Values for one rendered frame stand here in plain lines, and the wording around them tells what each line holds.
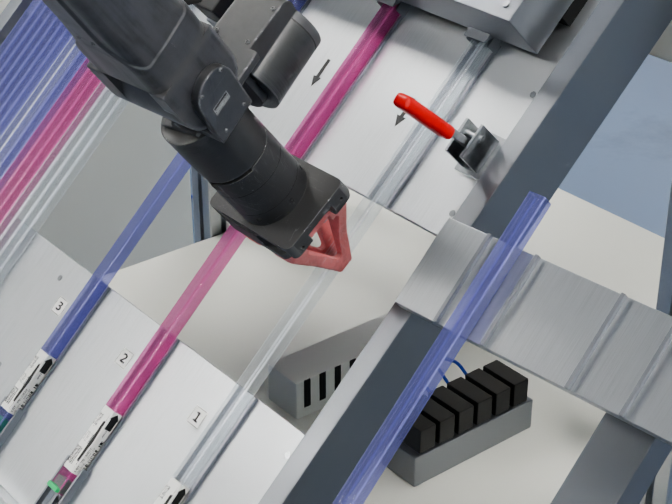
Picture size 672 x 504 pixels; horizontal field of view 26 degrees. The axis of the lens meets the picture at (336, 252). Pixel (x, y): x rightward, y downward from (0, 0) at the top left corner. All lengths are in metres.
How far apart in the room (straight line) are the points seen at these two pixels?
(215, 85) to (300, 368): 0.62
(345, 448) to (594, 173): 2.48
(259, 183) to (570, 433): 0.59
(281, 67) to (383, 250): 0.83
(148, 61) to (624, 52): 0.40
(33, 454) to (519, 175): 0.48
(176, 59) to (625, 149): 2.80
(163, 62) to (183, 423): 0.37
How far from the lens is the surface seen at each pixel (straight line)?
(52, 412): 1.28
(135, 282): 1.77
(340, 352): 1.53
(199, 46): 0.93
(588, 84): 1.12
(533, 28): 1.11
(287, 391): 1.50
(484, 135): 1.10
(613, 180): 3.49
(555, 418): 1.53
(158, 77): 0.90
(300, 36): 1.02
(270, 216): 1.05
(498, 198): 1.09
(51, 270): 1.36
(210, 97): 0.94
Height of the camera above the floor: 1.49
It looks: 29 degrees down
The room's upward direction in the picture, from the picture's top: straight up
